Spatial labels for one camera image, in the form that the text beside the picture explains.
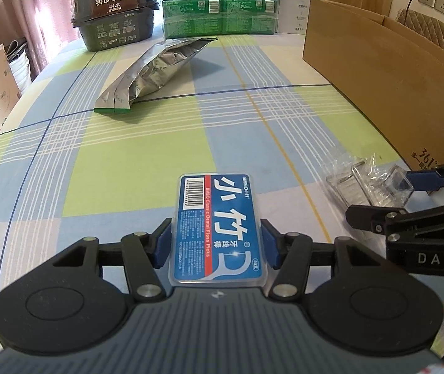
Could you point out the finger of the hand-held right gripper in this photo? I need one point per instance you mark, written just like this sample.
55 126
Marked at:
370 218
424 179

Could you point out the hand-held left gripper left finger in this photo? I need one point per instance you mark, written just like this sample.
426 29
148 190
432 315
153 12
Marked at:
163 246

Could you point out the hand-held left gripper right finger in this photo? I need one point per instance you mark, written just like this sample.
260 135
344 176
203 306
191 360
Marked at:
271 246

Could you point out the clear plastic blister packaging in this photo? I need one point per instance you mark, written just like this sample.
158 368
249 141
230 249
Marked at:
366 187

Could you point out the blue label dental floss box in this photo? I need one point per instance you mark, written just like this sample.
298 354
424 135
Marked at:
218 230

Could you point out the plaid tablecloth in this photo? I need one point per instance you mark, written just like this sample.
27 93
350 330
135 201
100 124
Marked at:
128 156

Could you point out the brown cardboard box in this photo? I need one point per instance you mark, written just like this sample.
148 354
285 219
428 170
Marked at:
381 78

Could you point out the beige quilted chair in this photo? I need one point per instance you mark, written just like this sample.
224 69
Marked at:
440 35

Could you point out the silver foil pouch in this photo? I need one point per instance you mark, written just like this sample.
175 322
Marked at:
156 70

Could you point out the white carton box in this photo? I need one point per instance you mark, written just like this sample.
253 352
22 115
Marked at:
303 7

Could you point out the black instant food box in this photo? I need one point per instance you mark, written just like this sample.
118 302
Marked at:
117 31

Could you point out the stack of white bowls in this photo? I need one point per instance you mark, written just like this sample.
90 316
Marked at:
19 66

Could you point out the green carton pack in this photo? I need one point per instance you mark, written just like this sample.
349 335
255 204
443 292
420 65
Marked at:
218 19

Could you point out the pink curtain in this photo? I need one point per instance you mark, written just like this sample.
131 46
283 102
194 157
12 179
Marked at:
31 7

